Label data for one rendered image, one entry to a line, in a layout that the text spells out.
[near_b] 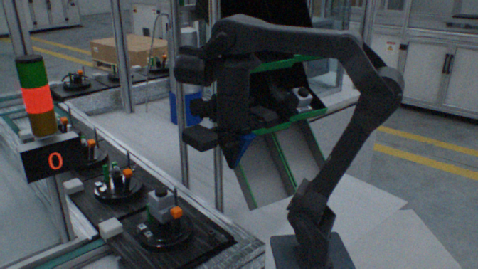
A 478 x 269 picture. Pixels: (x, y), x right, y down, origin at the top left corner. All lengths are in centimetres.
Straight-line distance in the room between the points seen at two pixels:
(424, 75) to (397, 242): 360
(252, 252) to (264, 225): 25
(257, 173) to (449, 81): 374
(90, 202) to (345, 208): 77
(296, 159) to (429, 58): 360
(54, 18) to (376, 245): 981
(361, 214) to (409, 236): 15
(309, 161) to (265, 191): 19
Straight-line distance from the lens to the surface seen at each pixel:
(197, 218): 104
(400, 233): 126
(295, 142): 119
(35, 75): 84
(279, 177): 109
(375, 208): 133
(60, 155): 90
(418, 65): 469
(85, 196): 121
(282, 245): 82
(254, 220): 121
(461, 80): 462
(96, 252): 105
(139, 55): 566
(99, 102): 210
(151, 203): 95
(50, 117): 87
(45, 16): 1037
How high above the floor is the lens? 159
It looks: 25 degrees down
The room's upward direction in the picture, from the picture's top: straight up
